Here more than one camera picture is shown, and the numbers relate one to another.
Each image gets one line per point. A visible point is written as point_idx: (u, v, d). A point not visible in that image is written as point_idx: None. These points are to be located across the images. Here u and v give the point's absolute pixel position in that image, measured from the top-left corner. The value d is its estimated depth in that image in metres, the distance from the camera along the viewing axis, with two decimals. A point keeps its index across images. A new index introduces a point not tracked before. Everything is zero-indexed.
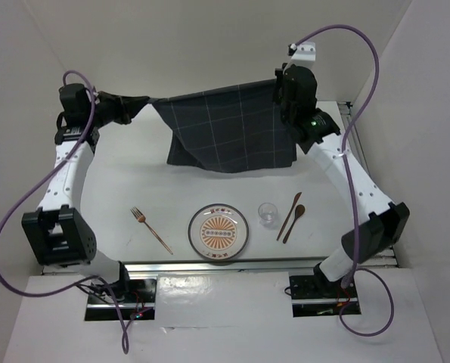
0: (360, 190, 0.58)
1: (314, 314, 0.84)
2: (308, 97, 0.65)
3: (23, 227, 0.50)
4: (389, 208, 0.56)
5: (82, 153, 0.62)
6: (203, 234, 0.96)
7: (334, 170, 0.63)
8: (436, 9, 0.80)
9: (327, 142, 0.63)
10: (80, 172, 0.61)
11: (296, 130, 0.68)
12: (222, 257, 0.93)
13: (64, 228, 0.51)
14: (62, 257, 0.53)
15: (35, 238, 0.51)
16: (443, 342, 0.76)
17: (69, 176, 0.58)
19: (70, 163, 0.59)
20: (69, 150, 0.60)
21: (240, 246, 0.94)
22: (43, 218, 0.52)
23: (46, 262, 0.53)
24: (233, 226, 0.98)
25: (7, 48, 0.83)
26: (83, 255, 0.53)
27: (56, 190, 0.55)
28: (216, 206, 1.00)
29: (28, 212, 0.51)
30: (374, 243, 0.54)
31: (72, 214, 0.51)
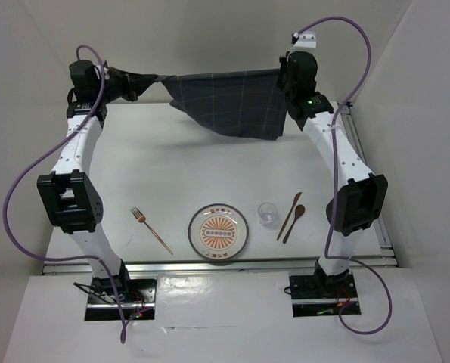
0: (342, 160, 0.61)
1: (314, 314, 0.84)
2: (306, 79, 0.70)
3: (38, 188, 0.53)
4: (367, 178, 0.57)
5: (92, 124, 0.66)
6: (203, 234, 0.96)
7: (323, 143, 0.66)
8: (436, 9, 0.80)
9: (320, 118, 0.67)
10: (89, 144, 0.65)
11: (293, 107, 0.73)
12: (222, 257, 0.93)
13: (74, 190, 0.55)
14: (72, 215, 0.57)
15: (48, 199, 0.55)
16: (444, 343, 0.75)
17: (80, 145, 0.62)
19: (81, 134, 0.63)
20: (79, 123, 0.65)
21: (240, 246, 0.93)
22: (56, 181, 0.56)
23: (57, 219, 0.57)
24: (233, 226, 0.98)
25: (10, 52, 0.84)
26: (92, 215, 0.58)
27: (67, 157, 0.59)
28: (216, 206, 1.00)
29: (42, 175, 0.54)
30: (350, 209, 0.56)
31: (82, 178, 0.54)
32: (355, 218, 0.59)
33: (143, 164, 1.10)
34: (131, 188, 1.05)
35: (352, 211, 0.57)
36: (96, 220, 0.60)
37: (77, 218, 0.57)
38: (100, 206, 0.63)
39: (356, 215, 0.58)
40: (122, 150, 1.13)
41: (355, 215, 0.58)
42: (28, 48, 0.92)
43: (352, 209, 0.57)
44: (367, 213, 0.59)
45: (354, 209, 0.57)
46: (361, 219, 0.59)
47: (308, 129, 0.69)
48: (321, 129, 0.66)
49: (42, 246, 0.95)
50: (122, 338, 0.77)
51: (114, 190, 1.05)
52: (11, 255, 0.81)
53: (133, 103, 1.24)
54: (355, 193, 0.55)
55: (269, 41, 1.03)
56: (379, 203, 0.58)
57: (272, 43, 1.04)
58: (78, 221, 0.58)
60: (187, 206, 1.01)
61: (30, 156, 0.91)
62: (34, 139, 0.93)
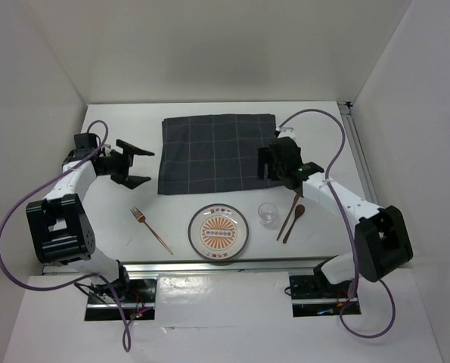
0: (348, 204, 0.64)
1: (313, 314, 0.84)
2: (290, 153, 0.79)
3: (29, 213, 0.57)
4: (379, 212, 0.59)
5: (87, 172, 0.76)
6: (203, 234, 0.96)
7: (324, 197, 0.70)
8: (436, 7, 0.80)
9: (313, 178, 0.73)
10: (82, 182, 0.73)
11: (289, 181, 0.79)
12: (222, 257, 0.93)
13: (66, 215, 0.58)
14: (60, 246, 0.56)
15: (38, 226, 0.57)
16: (444, 343, 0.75)
17: (72, 178, 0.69)
19: (76, 171, 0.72)
20: (75, 165, 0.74)
21: (240, 246, 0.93)
22: (46, 209, 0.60)
23: (44, 253, 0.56)
24: (233, 226, 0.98)
25: (10, 51, 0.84)
26: (81, 243, 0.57)
27: (60, 187, 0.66)
28: (216, 206, 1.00)
29: (33, 203, 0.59)
30: (375, 249, 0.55)
31: (74, 200, 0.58)
32: (389, 262, 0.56)
33: (142, 165, 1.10)
34: (131, 189, 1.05)
35: (379, 252, 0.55)
36: (89, 251, 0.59)
37: (65, 249, 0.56)
38: (94, 243, 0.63)
39: (387, 259, 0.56)
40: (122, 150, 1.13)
41: (386, 259, 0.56)
42: (28, 51, 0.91)
43: (377, 250, 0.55)
44: (398, 254, 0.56)
45: (380, 250, 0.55)
46: (393, 262, 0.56)
47: (308, 191, 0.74)
48: (318, 185, 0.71)
49: None
50: (123, 339, 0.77)
51: (114, 192, 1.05)
52: (11, 258, 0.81)
53: (132, 103, 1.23)
54: (371, 228, 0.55)
55: (269, 42, 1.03)
56: (403, 238, 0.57)
57: (271, 44, 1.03)
58: (66, 255, 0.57)
60: (187, 207, 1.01)
61: (29, 158, 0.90)
62: (33, 141, 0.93)
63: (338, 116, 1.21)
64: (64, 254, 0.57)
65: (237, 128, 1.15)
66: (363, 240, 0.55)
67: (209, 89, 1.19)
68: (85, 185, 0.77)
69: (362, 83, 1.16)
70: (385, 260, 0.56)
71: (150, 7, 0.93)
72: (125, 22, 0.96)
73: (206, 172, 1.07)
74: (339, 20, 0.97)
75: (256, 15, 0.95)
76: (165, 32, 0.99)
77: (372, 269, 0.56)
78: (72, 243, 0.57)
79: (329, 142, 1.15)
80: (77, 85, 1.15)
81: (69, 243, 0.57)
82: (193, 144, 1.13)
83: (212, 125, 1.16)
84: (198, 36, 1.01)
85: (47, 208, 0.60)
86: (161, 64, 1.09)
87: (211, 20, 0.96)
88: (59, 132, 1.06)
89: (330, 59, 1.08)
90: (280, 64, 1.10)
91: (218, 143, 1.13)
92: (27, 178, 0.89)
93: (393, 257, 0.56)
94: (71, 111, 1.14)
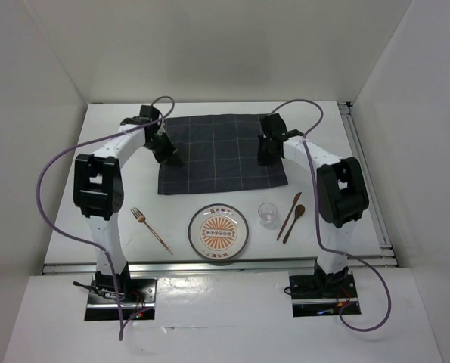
0: (316, 156, 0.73)
1: (314, 314, 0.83)
2: (276, 124, 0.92)
3: (77, 162, 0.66)
4: (339, 162, 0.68)
5: (136, 138, 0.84)
6: (203, 234, 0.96)
7: (299, 154, 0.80)
8: (436, 8, 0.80)
9: (292, 139, 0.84)
10: (128, 146, 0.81)
11: (273, 143, 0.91)
12: (222, 257, 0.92)
13: (105, 172, 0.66)
14: (91, 197, 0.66)
15: (79, 175, 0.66)
16: (444, 343, 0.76)
17: (121, 141, 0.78)
19: (127, 135, 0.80)
20: (129, 129, 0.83)
21: (240, 246, 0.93)
22: (91, 163, 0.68)
23: (79, 197, 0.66)
24: (233, 226, 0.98)
25: (10, 51, 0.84)
26: (107, 202, 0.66)
27: (109, 147, 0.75)
28: (216, 206, 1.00)
29: (82, 154, 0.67)
30: (332, 193, 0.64)
31: (113, 163, 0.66)
32: (345, 206, 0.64)
33: (141, 165, 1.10)
34: (131, 189, 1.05)
35: (335, 194, 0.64)
36: (113, 209, 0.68)
37: (96, 200, 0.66)
38: (120, 203, 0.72)
39: (343, 201, 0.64)
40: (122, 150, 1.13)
41: (343, 203, 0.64)
42: (28, 50, 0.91)
43: (334, 194, 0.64)
44: (355, 201, 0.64)
45: (336, 193, 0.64)
46: (350, 206, 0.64)
47: (287, 150, 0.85)
48: (295, 144, 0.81)
49: (42, 247, 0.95)
50: (119, 330, 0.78)
51: None
52: (11, 258, 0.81)
53: (132, 103, 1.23)
54: (329, 174, 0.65)
55: (269, 41, 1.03)
56: (360, 184, 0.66)
57: (272, 44, 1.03)
58: (95, 205, 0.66)
60: (187, 207, 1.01)
61: (29, 158, 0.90)
62: (33, 141, 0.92)
63: (339, 116, 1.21)
64: (93, 203, 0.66)
65: (236, 128, 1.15)
66: (322, 183, 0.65)
67: (209, 88, 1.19)
68: (132, 150, 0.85)
69: (362, 83, 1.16)
70: (342, 203, 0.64)
71: (150, 6, 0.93)
72: (125, 22, 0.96)
73: (206, 172, 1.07)
74: (339, 20, 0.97)
75: (257, 15, 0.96)
76: (166, 32, 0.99)
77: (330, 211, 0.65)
78: (101, 199, 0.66)
79: (329, 142, 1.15)
80: (77, 85, 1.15)
81: (98, 196, 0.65)
82: (193, 144, 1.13)
83: (212, 125, 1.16)
84: (198, 36, 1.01)
85: (92, 162, 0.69)
86: (161, 64, 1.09)
87: (211, 20, 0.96)
88: (59, 132, 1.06)
89: (330, 59, 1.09)
90: (280, 64, 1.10)
91: (218, 142, 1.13)
92: (27, 178, 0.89)
93: (350, 202, 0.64)
94: (71, 111, 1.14)
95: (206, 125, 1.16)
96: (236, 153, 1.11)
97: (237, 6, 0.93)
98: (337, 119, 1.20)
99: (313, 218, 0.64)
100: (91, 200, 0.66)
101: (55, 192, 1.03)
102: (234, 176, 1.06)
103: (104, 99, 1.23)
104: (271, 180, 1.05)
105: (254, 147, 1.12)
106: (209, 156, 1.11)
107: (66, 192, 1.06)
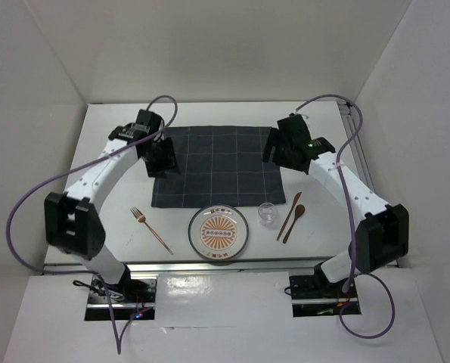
0: (356, 196, 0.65)
1: (314, 314, 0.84)
2: (298, 131, 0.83)
3: (46, 202, 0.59)
4: (386, 209, 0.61)
5: (125, 158, 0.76)
6: (203, 234, 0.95)
7: (331, 181, 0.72)
8: (436, 7, 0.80)
9: (322, 159, 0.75)
10: (113, 172, 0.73)
11: (297, 153, 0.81)
12: (222, 257, 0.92)
13: (78, 218, 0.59)
14: (67, 240, 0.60)
15: (51, 217, 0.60)
16: (444, 343, 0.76)
17: (103, 172, 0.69)
19: (110, 161, 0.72)
20: (113, 151, 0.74)
21: (240, 246, 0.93)
22: (65, 202, 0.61)
23: (54, 239, 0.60)
24: (232, 226, 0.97)
25: (10, 51, 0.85)
26: (82, 247, 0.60)
27: (85, 181, 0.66)
28: (216, 206, 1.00)
29: (54, 193, 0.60)
30: (375, 245, 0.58)
31: (88, 209, 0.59)
32: (381, 255, 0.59)
33: (141, 165, 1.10)
34: (131, 188, 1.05)
35: (377, 247, 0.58)
36: (91, 252, 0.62)
37: (70, 246, 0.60)
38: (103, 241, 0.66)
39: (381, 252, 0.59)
40: None
41: (383, 255, 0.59)
42: (29, 50, 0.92)
43: (377, 246, 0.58)
44: (395, 249, 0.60)
45: (378, 246, 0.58)
46: (387, 256, 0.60)
47: (315, 170, 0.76)
48: (327, 167, 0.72)
49: (41, 247, 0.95)
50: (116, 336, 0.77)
51: (113, 192, 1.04)
52: (11, 259, 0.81)
53: (132, 103, 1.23)
54: (377, 226, 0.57)
55: (269, 41, 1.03)
56: (404, 235, 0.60)
57: (272, 44, 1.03)
58: (69, 249, 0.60)
60: (187, 208, 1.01)
61: (29, 158, 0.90)
62: (33, 141, 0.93)
63: (339, 116, 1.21)
64: (69, 247, 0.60)
65: (236, 141, 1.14)
66: (365, 235, 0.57)
67: (209, 89, 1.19)
68: (121, 172, 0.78)
69: (363, 82, 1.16)
70: (381, 253, 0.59)
71: (150, 5, 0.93)
72: (125, 21, 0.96)
73: (202, 185, 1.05)
74: (340, 20, 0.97)
75: (257, 14, 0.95)
76: (166, 31, 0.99)
77: (365, 259, 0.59)
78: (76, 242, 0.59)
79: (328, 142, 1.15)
80: (76, 85, 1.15)
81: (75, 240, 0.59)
82: (190, 156, 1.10)
83: (212, 137, 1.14)
84: (198, 35, 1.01)
85: (66, 200, 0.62)
86: (161, 63, 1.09)
87: (212, 20, 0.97)
88: (59, 132, 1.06)
89: (330, 59, 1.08)
90: (280, 64, 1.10)
91: (215, 156, 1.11)
92: (27, 178, 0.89)
93: (390, 254, 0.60)
94: (71, 111, 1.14)
95: (206, 136, 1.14)
96: (234, 166, 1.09)
97: (237, 6, 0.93)
98: (338, 119, 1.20)
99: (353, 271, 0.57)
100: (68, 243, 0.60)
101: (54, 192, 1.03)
102: (234, 178, 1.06)
103: (103, 99, 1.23)
104: (269, 191, 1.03)
105: (252, 162, 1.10)
106: (206, 169, 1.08)
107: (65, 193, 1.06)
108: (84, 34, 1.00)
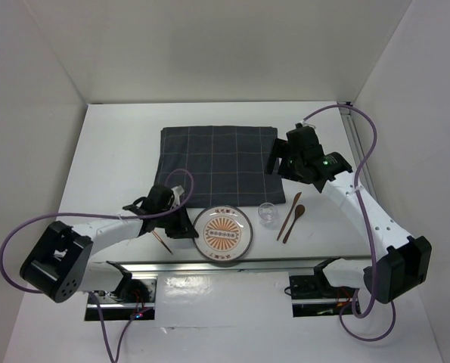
0: (377, 225, 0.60)
1: (314, 314, 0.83)
2: (311, 144, 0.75)
3: (48, 227, 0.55)
4: (408, 242, 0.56)
5: (129, 227, 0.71)
6: (206, 234, 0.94)
7: (348, 204, 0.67)
8: (436, 7, 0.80)
9: (339, 179, 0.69)
10: (115, 234, 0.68)
11: (309, 171, 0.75)
12: (224, 258, 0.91)
13: (69, 253, 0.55)
14: (40, 276, 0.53)
15: (42, 243, 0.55)
16: (443, 342, 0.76)
17: (109, 226, 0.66)
19: (119, 220, 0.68)
20: (125, 215, 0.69)
21: (244, 249, 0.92)
22: (63, 234, 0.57)
23: (27, 268, 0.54)
24: (237, 228, 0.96)
25: (10, 51, 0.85)
26: (54, 287, 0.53)
27: (92, 225, 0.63)
28: (222, 207, 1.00)
29: (58, 221, 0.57)
30: (397, 277, 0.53)
31: (83, 247, 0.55)
32: (400, 286, 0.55)
33: (141, 164, 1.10)
34: (131, 189, 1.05)
35: (397, 282, 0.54)
36: (57, 297, 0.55)
37: (43, 283, 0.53)
38: (72, 290, 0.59)
39: (401, 284, 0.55)
40: (119, 150, 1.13)
41: (402, 286, 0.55)
42: (28, 50, 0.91)
43: (398, 280, 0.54)
44: (414, 281, 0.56)
45: (399, 280, 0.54)
46: (406, 287, 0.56)
47: (331, 191, 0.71)
48: (345, 191, 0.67)
49: None
50: (106, 341, 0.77)
51: (113, 193, 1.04)
52: (11, 259, 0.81)
53: (131, 103, 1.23)
54: (399, 263, 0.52)
55: (269, 41, 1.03)
56: (425, 267, 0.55)
57: (271, 44, 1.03)
58: (41, 284, 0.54)
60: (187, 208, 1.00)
61: (29, 157, 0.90)
62: (33, 140, 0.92)
63: (339, 116, 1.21)
64: (38, 283, 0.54)
65: (235, 141, 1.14)
66: (387, 271, 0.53)
67: (209, 89, 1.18)
68: (125, 237, 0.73)
69: (363, 83, 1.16)
70: (401, 286, 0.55)
71: (150, 5, 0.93)
72: (125, 21, 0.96)
73: (202, 185, 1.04)
74: (340, 20, 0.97)
75: (257, 14, 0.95)
76: (166, 31, 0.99)
77: (383, 292, 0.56)
78: (50, 281, 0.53)
79: (329, 142, 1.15)
80: (76, 85, 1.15)
81: (47, 277, 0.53)
82: (191, 156, 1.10)
83: (212, 137, 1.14)
84: (197, 35, 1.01)
85: (66, 233, 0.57)
86: (161, 63, 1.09)
87: (211, 20, 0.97)
88: (59, 132, 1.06)
89: (330, 59, 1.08)
90: (279, 64, 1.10)
91: (215, 156, 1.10)
92: (26, 179, 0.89)
93: (410, 283, 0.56)
94: (71, 110, 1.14)
95: (205, 136, 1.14)
96: (234, 166, 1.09)
97: (236, 6, 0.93)
98: (337, 119, 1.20)
99: (369, 305, 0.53)
100: (39, 279, 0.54)
101: (54, 192, 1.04)
102: (234, 178, 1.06)
103: (103, 99, 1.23)
104: (269, 191, 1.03)
105: (252, 162, 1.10)
106: (206, 169, 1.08)
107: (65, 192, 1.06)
108: (84, 33, 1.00)
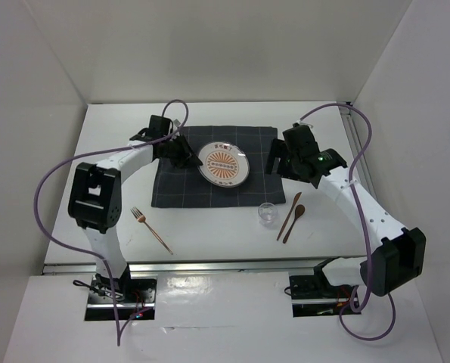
0: (371, 218, 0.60)
1: (314, 314, 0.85)
2: (305, 141, 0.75)
3: (77, 169, 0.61)
4: (401, 234, 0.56)
5: (144, 154, 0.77)
6: (209, 165, 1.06)
7: (343, 200, 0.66)
8: (436, 7, 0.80)
9: (334, 174, 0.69)
10: (134, 162, 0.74)
11: (305, 168, 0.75)
12: (228, 184, 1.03)
13: (103, 185, 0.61)
14: (86, 209, 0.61)
15: (77, 184, 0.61)
16: (443, 342, 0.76)
17: (127, 156, 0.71)
19: (133, 150, 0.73)
20: (135, 144, 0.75)
21: (242, 178, 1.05)
22: (92, 172, 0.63)
23: (73, 207, 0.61)
24: (234, 160, 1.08)
25: (10, 50, 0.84)
26: (102, 215, 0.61)
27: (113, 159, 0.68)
28: (220, 143, 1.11)
29: (84, 162, 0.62)
30: (392, 271, 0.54)
31: (114, 175, 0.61)
32: (395, 280, 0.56)
33: None
34: (131, 188, 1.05)
35: (392, 275, 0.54)
36: (108, 223, 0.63)
37: (91, 213, 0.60)
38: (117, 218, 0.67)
39: (396, 277, 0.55)
40: None
41: (398, 278, 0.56)
42: (28, 50, 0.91)
43: (392, 273, 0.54)
44: (409, 274, 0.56)
45: (395, 273, 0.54)
46: (401, 280, 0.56)
47: (326, 187, 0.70)
48: (339, 186, 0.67)
49: (41, 249, 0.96)
50: (118, 334, 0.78)
51: None
52: (11, 259, 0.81)
53: (131, 103, 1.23)
54: (392, 255, 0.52)
55: (269, 41, 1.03)
56: (420, 259, 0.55)
57: (271, 43, 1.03)
58: (90, 218, 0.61)
60: (187, 208, 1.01)
61: (29, 156, 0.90)
62: (33, 139, 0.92)
63: (339, 116, 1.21)
64: (88, 216, 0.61)
65: (235, 141, 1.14)
66: (381, 263, 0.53)
67: (209, 89, 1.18)
68: (144, 162, 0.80)
69: (363, 83, 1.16)
70: (395, 278, 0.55)
71: (150, 5, 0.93)
72: (124, 21, 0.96)
73: (202, 185, 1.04)
74: (340, 20, 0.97)
75: (256, 14, 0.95)
76: (166, 32, 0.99)
77: (379, 285, 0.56)
78: (97, 211, 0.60)
79: (328, 142, 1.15)
80: (76, 85, 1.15)
81: (94, 209, 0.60)
82: None
83: (212, 137, 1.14)
84: (197, 36, 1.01)
85: (94, 171, 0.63)
86: (161, 63, 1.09)
87: (211, 20, 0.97)
88: (59, 132, 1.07)
89: (330, 59, 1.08)
90: (279, 64, 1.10)
91: None
92: (26, 178, 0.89)
93: (404, 277, 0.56)
94: (71, 110, 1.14)
95: (205, 136, 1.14)
96: None
97: (236, 6, 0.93)
98: (337, 119, 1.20)
99: (364, 299, 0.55)
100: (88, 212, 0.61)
101: (54, 192, 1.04)
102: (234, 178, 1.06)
103: (103, 99, 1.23)
104: (269, 190, 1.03)
105: (252, 162, 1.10)
106: None
107: (65, 193, 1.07)
108: (84, 33, 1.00)
